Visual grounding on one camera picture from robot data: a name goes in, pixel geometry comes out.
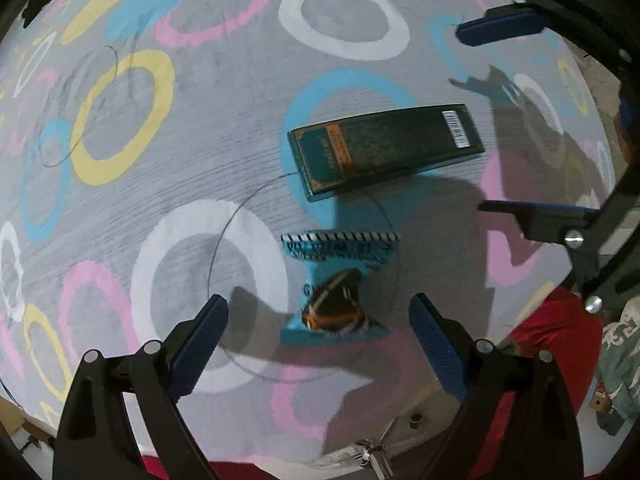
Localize dark cloth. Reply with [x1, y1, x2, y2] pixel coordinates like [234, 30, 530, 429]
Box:
[21, 0, 68, 28]

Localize chrome metal frame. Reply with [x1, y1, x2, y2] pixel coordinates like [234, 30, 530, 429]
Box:
[320, 410, 403, 479]

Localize green patterned cloth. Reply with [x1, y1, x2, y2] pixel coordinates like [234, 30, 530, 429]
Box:
[597, 295, 640, 421]

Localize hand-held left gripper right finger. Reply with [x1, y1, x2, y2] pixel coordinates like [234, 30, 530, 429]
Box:
[407, 292, 586, 480]

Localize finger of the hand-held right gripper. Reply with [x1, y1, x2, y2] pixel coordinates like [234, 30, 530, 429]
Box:
[455, 0, 640, 86]
[477, 160, 640, 313]

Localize blue fish print snack wrapper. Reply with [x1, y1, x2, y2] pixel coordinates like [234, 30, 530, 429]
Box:
[279, 230, 402, 346]

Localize grey bed sheet with rings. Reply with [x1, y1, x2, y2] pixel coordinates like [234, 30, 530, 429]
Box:
[0, 0, 618, 466]

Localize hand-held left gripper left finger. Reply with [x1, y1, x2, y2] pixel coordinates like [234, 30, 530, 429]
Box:
[52, 294, 231, 480]

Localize red pants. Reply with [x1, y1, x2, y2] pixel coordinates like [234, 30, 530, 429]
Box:
[140, 285, 607, 480]

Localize dark green long box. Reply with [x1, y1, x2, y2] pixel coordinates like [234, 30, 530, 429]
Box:
[286, 103, 486, 204]

